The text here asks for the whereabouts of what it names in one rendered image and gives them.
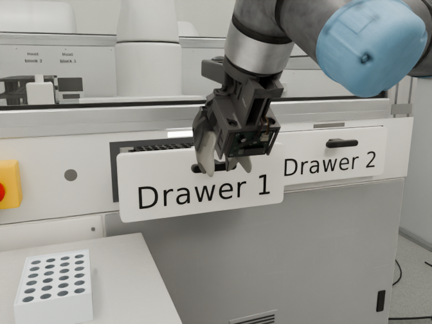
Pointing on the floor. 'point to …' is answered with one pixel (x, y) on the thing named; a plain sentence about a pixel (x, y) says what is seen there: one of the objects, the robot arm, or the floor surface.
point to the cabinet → (261, 254)
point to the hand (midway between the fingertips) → (215, 161)
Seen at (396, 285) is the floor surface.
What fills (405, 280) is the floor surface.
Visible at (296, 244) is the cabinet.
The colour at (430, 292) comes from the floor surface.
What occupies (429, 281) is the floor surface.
